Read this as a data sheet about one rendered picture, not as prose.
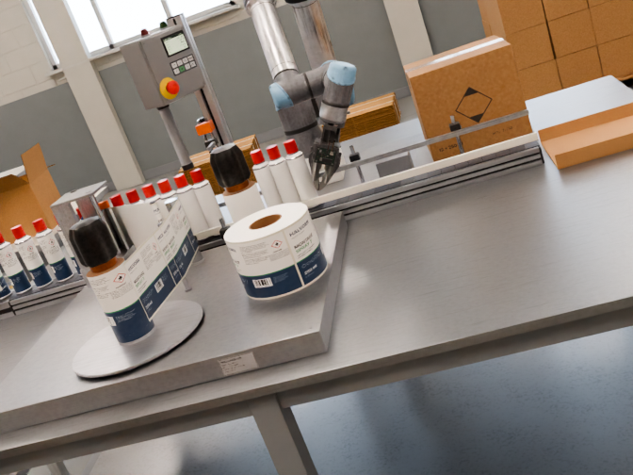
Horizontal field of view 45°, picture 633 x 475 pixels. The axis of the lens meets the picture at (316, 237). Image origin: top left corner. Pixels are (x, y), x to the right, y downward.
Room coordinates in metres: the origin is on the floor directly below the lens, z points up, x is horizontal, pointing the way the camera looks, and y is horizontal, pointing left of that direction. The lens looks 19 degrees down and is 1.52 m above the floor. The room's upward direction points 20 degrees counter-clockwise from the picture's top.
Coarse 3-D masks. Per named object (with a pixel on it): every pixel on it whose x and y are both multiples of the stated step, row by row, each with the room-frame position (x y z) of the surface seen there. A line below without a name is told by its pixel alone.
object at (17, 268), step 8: (0, 232) 2.33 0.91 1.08; (0, 240) 2.31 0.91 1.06; (0, 248) 2.30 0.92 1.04; (8, 248) 2.32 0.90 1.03; (0, 256) 2.30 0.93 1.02; (8, 256) 2.31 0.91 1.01; (16, 256) 2.33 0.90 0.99; (8, 264) 2.30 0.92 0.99; (16, 264) 2.31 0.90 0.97; (8, 272) 2.30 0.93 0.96; (16, 272) 2.30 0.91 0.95; (24, 272) 2.33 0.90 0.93; (16, 280) 2.30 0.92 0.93; (24, 280) 2.31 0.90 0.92; (16, 288) 2.30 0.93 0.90; (24, 288) 2.30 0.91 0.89
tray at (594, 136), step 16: (608, 112) 2.05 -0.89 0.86; (624, 112) 2.04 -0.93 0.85; (544, 128) 2.08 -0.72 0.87; (560, 128) 2.07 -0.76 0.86; (576, 128) 2.07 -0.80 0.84; (592, 128) 2.04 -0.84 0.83; (608, 128) 2.00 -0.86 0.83; (624, 128) 1.95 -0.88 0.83; (544, 144) 2.05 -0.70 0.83; (560, 144) 2.01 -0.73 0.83; (576, 144) 1.96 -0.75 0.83; (592, 144) 1.82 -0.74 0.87; (608, 144) 1.81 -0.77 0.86; (624, 144) 1.80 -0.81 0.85; (560, 160) 1.84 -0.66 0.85; (576, 160) 1.83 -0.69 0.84
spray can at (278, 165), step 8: (272, 152) 2.10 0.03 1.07; (272, 160) 2.11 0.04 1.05; (280, 160) 2.10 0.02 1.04; (272, 168) 2.10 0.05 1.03; (280, 168) 2.10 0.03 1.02; (288, 168) 2.11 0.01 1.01; (280, 176) 2.10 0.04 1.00; (288, 176) 2.10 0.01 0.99; (280, 184) 2.10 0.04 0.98; (288, 184) 2.10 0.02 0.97; (280, 192) 2.11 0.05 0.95; (288, 192) 2.09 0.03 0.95; (296, 192) 2.11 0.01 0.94; (288, 200) 2.10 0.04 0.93; (296, 200) 2.10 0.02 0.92
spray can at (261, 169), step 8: (256, 152) 2.13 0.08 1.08; (256, 160) 2.13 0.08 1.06; (264, 160) 2.14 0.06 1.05; (256, 168) 2.12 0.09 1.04; (264, 168) 2.12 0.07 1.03; (256, 176) 2.13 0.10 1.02; (264, 176) 2.12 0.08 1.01; (272, 176) 2.13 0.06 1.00; (264, 184) 2.12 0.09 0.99; (272, 184) 2.12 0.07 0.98; (264, 192) 2.12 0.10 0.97; (272, 192) 2.12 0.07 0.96; (272, 200) 2.12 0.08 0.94; (280, 200) 2.12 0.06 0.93
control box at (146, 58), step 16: (160, 32) 2.23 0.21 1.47; (128, 48) 2.21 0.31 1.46; (144, 48) 2.17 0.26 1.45; (160, 48) 2.21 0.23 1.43; (128, 64) 2.23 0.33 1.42; (144, 64) 2.18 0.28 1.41; (160, 64) 2.19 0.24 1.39; (144, 80) 2.20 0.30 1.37; (160, 80) 2.18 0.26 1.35; (176, 80) 2.21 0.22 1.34; (192, 80) 2.25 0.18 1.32; (144, 96) 2.22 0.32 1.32; (160, 96) 2.17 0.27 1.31; (176, 96) 2.20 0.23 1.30
